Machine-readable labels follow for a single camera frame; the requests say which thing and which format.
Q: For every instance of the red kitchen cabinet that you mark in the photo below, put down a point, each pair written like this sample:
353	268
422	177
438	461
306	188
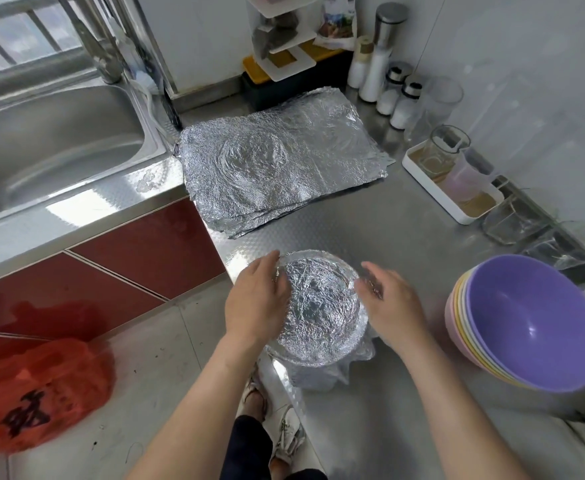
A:
158	253

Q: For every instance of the purple bowl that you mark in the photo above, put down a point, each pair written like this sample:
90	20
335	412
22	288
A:
537	320

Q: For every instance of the white rectangular tray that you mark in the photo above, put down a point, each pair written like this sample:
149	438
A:
427	185

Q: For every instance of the stainless steel sink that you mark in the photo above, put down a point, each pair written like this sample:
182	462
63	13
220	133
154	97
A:
53	150

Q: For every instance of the red plastic bag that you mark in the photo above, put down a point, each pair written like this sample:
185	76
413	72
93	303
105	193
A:
38	395

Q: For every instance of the person's right forearm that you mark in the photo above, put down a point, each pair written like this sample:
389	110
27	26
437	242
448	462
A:
452	415

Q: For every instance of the person's left hand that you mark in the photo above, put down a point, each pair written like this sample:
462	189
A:
256	305

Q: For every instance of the small white tan-capped bottle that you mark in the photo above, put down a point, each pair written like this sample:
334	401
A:
358	69

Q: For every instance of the pink translucent cup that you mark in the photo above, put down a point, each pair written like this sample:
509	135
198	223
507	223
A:
464	183

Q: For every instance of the person's white shoe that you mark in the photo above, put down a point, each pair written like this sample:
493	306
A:
252	403
290	433

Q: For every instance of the steel faucet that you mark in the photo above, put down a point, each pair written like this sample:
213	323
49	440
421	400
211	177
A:
98	45

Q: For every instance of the white shaker with black lid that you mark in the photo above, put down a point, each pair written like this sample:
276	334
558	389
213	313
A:
404	113
389	97

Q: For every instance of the stack of aluminium foil sheets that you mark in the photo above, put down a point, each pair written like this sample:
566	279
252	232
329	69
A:
282	155

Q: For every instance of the person's left white shoe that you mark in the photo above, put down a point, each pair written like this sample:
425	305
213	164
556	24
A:
252	403

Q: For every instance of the white corner shelf rack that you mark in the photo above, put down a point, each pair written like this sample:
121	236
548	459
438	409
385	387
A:
282	35

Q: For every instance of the tall white steel-capped bottle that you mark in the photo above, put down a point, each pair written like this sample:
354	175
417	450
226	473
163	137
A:
376	67

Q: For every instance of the pink bowl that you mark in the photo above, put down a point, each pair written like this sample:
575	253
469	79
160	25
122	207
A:
454	325

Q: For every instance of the foil-covered bowl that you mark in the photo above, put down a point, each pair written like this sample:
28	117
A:
318	305

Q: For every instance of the person's left forearm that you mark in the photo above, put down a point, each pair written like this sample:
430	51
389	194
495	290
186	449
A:
198	425

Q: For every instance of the person's dark trousers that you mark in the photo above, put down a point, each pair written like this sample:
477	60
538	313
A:
248	453

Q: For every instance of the white dish brush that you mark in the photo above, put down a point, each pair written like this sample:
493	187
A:
149	83

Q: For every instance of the metal window railing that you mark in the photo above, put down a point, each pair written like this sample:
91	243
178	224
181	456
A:
18	30

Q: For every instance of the colourful snack packet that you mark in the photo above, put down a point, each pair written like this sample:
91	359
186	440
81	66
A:
338	17

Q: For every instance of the person's right white shoe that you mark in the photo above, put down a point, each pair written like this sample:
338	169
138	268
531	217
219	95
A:
290	433

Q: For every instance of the person's right hand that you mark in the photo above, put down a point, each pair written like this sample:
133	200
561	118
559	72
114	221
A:
394	310

